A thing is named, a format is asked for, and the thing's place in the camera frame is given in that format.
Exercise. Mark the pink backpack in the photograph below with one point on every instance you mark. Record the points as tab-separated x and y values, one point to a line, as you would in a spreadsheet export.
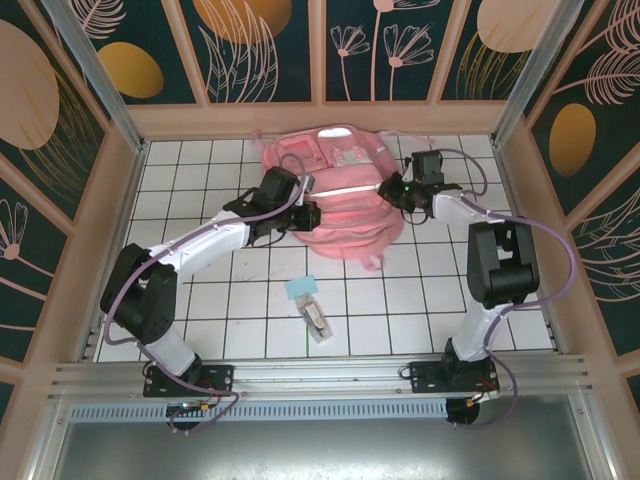
350	220

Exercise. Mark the light blue sticky notes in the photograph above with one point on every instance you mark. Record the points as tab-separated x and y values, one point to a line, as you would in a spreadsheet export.
301	286

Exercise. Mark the clear packet of stationery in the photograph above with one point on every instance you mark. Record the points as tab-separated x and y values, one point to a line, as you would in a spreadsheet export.
312	317

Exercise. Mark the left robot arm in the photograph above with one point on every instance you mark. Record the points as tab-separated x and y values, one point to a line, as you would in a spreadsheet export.
200	245

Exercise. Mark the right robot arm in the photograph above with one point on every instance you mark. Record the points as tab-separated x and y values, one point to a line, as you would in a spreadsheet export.
502	260

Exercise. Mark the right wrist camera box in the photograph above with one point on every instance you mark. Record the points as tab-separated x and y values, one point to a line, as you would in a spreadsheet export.
409	172

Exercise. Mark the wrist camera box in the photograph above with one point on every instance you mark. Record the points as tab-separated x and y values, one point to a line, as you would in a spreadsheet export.
409	172
306	185

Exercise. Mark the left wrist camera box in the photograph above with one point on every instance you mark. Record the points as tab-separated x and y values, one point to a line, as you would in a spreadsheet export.
306	185

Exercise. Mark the aluminium frame post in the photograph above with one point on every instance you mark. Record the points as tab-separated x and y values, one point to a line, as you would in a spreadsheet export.
100	75
535	65

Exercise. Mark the aluminium mounting rail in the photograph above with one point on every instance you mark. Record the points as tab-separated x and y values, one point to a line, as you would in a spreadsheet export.
320	375

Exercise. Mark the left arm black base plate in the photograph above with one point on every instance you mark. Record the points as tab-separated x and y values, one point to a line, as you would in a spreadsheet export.
220	374

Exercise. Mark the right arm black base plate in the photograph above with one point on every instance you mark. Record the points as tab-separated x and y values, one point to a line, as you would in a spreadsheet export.
425	375

